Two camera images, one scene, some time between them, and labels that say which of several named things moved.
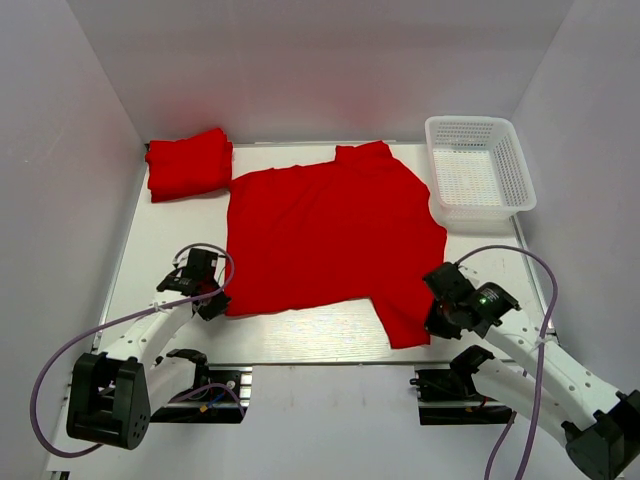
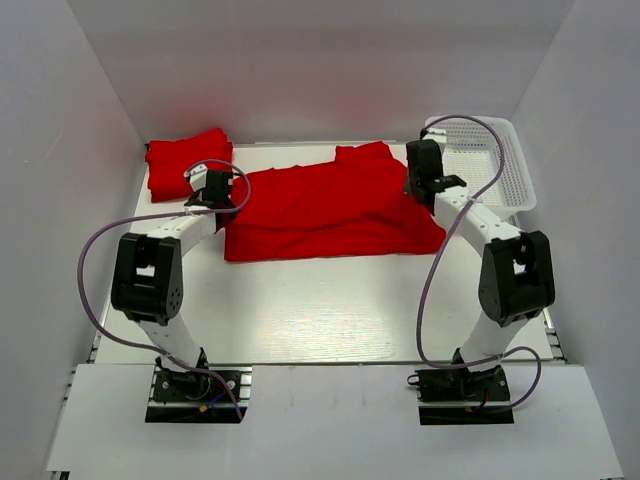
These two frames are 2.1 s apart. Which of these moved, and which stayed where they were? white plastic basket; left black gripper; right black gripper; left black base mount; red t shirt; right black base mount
Moved: right black gripper; red t shirt; left black gripper
Stayed: left black base mount; white plastic basket; right black base mount
